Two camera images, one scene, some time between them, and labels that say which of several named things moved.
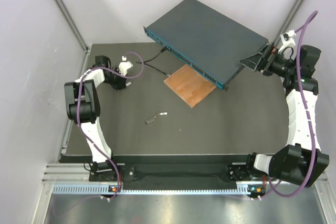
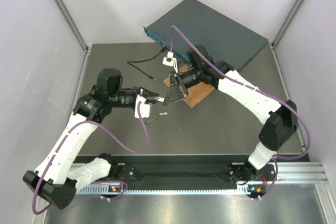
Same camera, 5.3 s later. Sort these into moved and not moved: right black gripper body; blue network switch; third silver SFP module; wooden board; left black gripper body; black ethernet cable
Moved: black ethernet cable; left black gripper body; right black gripper body
Not moved: third silver SFP module; blue network switch; wooden board
